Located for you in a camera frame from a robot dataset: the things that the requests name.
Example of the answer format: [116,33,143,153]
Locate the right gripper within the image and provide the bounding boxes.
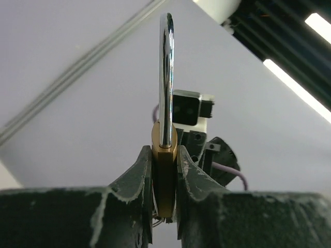
[177,128,240,187]

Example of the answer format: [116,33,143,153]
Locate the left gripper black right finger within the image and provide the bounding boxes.
[176,146,330,247]

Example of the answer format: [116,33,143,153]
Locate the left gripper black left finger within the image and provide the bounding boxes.
[1,146,152,247]

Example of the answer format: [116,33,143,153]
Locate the long-shackle brass padlock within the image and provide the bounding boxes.
[152,12,177,218]

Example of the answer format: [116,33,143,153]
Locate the long padlock keys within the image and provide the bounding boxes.
[152,217,167,228]

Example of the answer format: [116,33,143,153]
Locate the aluminium frame rail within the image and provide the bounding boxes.
[1,1,166,145]

